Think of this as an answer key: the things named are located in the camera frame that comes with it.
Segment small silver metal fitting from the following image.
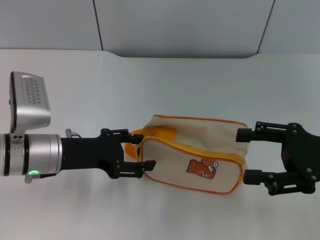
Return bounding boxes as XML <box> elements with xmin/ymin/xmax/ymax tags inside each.
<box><xmin>65</xmin><ymin>128</ymin><xmax>82</xmax><ymax>139</ymax></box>

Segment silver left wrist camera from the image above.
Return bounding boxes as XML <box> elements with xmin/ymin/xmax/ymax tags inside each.
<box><xmin>9</xmin><ymin>71</ymin><xmax>52</xmax><ymax>137</ymax></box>

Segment beige bag with orange trim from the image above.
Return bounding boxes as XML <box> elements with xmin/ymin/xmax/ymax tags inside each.
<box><xmin>124</xmin><ymin>114</ymin><xmax>248</xmax><ymax>195</ymax></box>

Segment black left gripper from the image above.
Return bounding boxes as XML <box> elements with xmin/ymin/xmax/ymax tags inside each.
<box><xmin>60</xmin><ymin>127</ymin><xmax>157</xmax><ymax>180</ymax></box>

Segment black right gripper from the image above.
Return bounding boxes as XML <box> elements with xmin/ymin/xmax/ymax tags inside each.
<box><xmin>236</xmin><ymin>120</ymin><xmax>320</xmax><ymax>197</ymax></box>

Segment black cable with silver plug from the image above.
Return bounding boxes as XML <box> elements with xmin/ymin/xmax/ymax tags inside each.
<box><xmin>24</xmin><ymin>173</ymin><xmax>58</xmax><ymax>185</ymax></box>

